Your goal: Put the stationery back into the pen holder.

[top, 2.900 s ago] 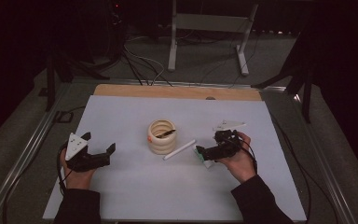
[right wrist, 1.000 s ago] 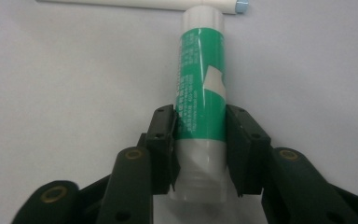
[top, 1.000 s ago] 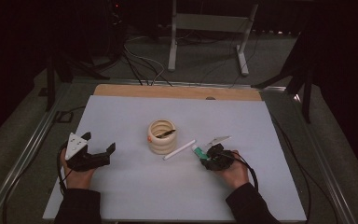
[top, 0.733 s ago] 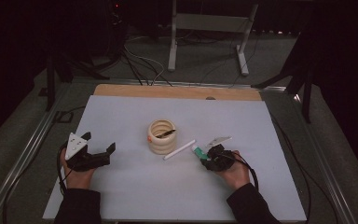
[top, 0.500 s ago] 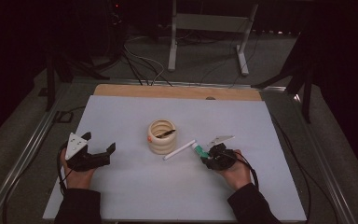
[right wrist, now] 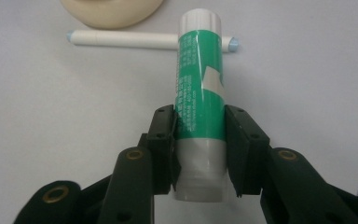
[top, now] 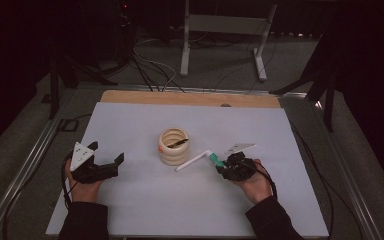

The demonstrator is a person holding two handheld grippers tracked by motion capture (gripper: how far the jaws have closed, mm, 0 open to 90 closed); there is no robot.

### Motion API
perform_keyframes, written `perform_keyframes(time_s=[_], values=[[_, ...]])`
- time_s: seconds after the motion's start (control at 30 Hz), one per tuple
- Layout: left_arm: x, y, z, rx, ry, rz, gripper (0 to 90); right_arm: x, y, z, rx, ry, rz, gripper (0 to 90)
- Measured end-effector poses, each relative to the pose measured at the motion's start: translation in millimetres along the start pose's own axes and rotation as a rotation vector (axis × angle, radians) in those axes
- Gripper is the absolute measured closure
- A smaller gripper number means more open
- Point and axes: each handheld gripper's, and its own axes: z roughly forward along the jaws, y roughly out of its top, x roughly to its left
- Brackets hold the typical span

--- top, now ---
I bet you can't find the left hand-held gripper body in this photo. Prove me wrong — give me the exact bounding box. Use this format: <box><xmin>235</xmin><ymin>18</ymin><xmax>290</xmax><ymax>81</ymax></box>
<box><xmin>69</xmin><ymin>141</ymin><xmax>120</xmax><ymax>185</ymax></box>

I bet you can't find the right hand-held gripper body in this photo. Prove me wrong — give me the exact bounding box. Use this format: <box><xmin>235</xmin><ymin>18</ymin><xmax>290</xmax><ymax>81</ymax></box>
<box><xmin>215</xmin><ymin>142</ymin><xmax>258</xmax><ymax>182</ymax></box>

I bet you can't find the white and green pen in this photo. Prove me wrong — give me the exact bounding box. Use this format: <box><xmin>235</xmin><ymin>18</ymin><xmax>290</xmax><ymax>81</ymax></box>
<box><xmin>209</xmin><ymin>152</ymin><xmax>228</xmax><ymax>168</ymax></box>

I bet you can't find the cream ringed duck pen holder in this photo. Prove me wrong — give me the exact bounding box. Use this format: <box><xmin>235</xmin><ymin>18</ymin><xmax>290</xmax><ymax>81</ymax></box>
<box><xmin>157</xmin><ymin>127</ymin><xmax>191</xmax><ymax>167</ymax></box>

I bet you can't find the black pen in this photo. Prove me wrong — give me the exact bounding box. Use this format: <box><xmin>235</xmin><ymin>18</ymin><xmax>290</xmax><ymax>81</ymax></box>
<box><xmin>166</xmin><ymin>138</ymin><xmax>190</xmax><ymax>149</ymax></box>

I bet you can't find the person's left hand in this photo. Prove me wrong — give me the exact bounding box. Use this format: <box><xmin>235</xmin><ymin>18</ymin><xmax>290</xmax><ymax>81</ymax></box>
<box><xmin>64</xmin><ymin>158</ymin><xmax>103</xmax><ymax>203</ymax></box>

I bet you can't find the person's right hand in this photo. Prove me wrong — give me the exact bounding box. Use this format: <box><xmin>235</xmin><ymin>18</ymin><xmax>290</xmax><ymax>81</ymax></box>
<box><xmin>234</xmin><ymin>159</ymin><xmax>275</xmax><ymax>205</ymax></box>

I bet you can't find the white table mat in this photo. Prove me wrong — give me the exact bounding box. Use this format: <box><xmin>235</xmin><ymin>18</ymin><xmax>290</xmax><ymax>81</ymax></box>
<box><xmin>45</xmin><ymin>101</ymin><xmax>330</xmax><ymax>238</ymax></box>

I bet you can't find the black tripod stand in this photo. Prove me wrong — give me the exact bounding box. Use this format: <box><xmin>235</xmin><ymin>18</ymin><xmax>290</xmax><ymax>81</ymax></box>
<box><xmin>269</xmin><ymin>29</ymin><xmax>339</xmax><ymax>133</ymax></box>
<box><xmin>48</xmin><ymin>49</ymin><xmax>119</xmax><ymax>120</ymax></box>

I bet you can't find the grey metal stand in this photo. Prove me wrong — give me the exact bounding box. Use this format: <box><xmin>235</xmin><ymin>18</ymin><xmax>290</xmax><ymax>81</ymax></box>
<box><xmin>179</xmin><ymin>0</ymin><xmax>278</xmax><ymax>83</ymax></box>

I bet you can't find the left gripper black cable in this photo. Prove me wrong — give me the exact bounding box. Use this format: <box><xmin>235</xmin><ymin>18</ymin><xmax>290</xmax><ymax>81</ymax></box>
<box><xmin>60</xmin><ymin>151</ymin><xmax>78</xmax><ymax>211</ymax></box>

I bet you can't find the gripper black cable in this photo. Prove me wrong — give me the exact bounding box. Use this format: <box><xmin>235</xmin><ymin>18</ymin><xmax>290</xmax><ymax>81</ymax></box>
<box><xmin>253</xmin><ymin>159</ymin><xmax>278</xmax><ymax>201</ymax></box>
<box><xmin>60</xmin><ymin>151</ymin><xmax>78</xmax><ymax>211</ymax></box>

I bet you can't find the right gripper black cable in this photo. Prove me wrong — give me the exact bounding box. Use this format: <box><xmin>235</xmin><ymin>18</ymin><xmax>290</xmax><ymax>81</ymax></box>
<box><xmin>253</xmin><ymin>159</ymin><xmax>278</xmax><ymax>201</ymax></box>

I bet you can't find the metal floor frame rail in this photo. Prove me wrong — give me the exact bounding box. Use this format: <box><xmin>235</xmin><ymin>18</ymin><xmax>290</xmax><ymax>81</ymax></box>
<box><xmin>0</xmin><ymin>83</ymin><xmax>384</xmax><ymax>240</ymax></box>

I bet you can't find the black floor cable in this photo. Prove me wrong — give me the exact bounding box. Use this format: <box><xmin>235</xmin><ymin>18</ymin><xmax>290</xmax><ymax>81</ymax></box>
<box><xmin>288</xmin><ymin>121</ymin><xmax>335</xmax><ymax>240</ymax></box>

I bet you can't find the white floor cable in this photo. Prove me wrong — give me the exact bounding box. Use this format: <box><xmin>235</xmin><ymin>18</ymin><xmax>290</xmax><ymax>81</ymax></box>
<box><xmin>132</xmin><ymin>49</ymin><xmax>178</xmax><ymax>93</ymax></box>

